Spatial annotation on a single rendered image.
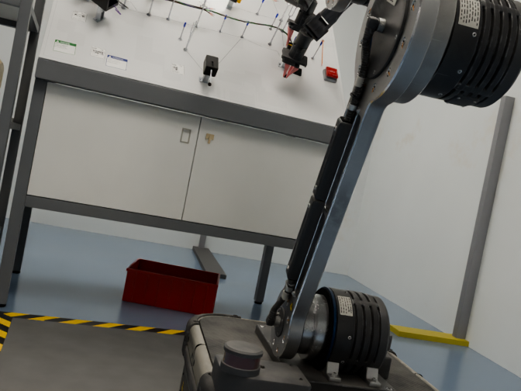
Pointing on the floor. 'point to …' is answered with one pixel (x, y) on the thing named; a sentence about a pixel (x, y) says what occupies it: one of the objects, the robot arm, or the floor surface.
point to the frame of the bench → (15, 246)
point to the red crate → (170, 287)
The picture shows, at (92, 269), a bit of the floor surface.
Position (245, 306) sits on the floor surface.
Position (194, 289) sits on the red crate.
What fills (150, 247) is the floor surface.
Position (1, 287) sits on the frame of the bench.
